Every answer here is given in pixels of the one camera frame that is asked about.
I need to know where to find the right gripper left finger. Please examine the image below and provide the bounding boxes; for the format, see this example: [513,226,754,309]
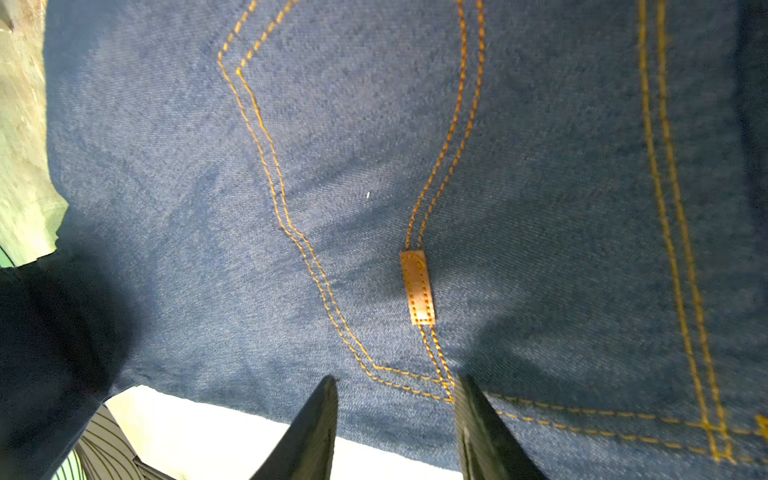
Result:
[251,375,339,480]

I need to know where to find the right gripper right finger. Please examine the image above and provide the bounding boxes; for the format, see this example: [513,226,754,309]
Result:
[454,375,546,480]

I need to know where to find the dark blue denim trousers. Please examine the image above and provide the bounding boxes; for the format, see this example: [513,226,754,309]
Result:
[1,1,767,479]

